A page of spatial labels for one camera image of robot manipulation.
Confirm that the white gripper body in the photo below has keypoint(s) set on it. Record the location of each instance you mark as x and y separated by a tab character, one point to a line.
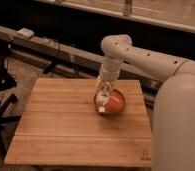
109	71

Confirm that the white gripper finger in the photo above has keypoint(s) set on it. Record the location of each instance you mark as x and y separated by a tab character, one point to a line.
108	87
99	85

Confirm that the small white bottle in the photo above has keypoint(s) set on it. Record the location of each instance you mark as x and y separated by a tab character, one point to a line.
102	99

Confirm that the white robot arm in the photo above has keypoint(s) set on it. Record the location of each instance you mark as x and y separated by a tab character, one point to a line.
174	107

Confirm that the orange ceramic bowl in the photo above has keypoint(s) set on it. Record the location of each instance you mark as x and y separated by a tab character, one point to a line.
116	102

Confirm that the wooden table board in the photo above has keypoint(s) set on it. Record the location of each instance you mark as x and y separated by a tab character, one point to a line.
59	126

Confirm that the small white box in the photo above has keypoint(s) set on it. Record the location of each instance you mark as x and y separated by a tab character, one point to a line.
25	33

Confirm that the long grey metal rail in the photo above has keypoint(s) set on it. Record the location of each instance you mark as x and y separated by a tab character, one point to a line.
77	56

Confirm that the black stand frame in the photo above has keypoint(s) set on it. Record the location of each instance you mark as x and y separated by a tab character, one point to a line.
6	82

